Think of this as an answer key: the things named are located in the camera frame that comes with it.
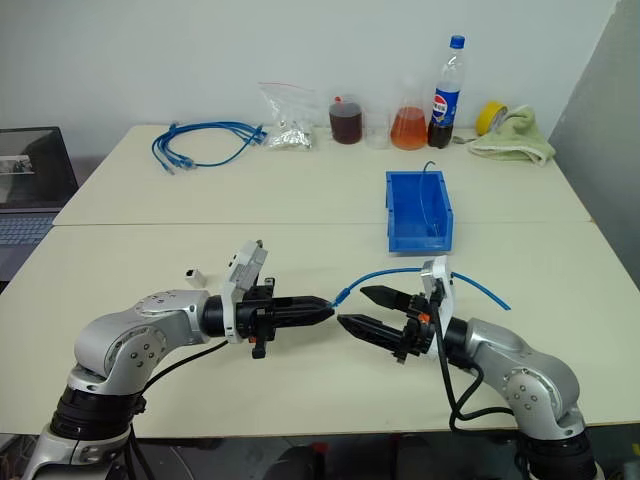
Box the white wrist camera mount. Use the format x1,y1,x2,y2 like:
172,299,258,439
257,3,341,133
419,255,458,359
218,239,272,346

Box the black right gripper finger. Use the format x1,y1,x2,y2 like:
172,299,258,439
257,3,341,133
337,313,408,352
360,285,417,312

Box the flask of orange liquid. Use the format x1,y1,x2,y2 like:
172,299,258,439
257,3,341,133
390,79,430,152

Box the jar of dark red liquid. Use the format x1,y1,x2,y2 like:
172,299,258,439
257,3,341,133
328,94,365,146

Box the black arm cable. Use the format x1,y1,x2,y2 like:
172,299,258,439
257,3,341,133
124,339,229,480
432,294,517,434

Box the thin pale cable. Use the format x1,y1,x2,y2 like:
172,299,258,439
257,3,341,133
418,159,445,242

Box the clear bag of couplers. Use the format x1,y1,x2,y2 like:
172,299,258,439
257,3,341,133
257,81,322,152

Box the dark rounded shape under table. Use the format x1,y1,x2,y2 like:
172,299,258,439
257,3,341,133
272,442,351,480

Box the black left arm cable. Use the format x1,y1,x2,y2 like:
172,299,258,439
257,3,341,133
124,339,229,480

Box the yellow tape roll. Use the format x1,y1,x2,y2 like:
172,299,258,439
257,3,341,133
475,100,509,138

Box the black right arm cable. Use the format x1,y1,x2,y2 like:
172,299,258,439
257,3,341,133
432,294,517,434

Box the pale green towel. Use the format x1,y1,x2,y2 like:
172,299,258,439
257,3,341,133
467,105,557,166

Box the blue plastic bin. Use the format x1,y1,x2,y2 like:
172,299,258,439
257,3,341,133
384,170,458,257

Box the clear empty beaker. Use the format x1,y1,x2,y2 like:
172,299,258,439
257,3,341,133
364,110,393,150

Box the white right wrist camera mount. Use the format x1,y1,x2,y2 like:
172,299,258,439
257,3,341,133
419,255,458,359

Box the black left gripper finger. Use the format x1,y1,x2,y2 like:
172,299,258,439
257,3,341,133
274,295,333,313
274,307,336,329

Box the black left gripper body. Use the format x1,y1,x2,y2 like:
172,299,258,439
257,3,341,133
234,277,282,360

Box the grey partition panel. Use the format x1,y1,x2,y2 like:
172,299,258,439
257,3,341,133
546,0,640,304

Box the grey laptop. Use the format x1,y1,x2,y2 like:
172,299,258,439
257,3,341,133
0,125,81,282

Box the blue network cable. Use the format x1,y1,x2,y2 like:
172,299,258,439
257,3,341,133
328,267,513,312
158,127,265,175
151,123,266,176
162,128,269,174
152,120,267,174

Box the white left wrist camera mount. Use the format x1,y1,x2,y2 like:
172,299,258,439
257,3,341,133
218,239,272,346

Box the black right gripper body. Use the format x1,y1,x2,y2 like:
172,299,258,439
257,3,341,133
392,292,434,364

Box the cola bottle with blue cap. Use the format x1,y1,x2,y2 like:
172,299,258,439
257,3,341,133
426,34,468,150

